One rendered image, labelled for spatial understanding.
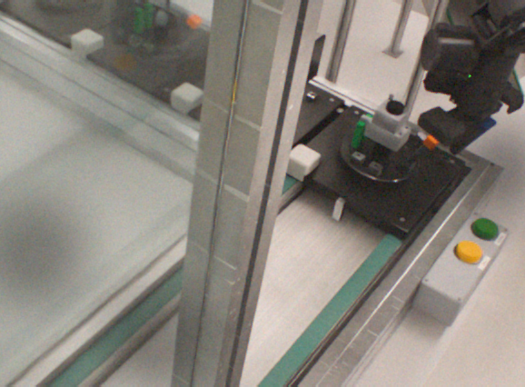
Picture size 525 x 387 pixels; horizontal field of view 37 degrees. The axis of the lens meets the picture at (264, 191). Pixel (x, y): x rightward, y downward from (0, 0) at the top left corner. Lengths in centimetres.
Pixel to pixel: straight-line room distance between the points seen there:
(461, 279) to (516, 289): 20
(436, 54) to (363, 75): 72
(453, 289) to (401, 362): 14
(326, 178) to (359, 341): 33
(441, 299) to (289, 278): 23
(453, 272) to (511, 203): 37
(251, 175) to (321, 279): 94
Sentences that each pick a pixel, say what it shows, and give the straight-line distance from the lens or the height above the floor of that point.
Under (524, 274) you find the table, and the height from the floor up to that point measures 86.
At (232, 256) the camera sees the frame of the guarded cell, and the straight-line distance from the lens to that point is 35.
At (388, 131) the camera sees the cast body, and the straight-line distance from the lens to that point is 133.
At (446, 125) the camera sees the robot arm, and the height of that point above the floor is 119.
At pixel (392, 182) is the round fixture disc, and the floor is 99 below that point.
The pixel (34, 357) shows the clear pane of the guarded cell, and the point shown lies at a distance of 28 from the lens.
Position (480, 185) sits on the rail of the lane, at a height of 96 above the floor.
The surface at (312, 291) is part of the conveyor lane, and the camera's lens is 122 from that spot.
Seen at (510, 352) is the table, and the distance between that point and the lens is 134.
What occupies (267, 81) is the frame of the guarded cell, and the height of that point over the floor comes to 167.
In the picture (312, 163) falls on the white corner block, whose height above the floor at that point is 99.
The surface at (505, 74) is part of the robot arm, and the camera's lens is 116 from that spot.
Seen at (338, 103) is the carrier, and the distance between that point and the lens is 151.
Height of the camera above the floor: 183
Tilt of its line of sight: 42 degrees down
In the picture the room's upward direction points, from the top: 11 degrees clockwise
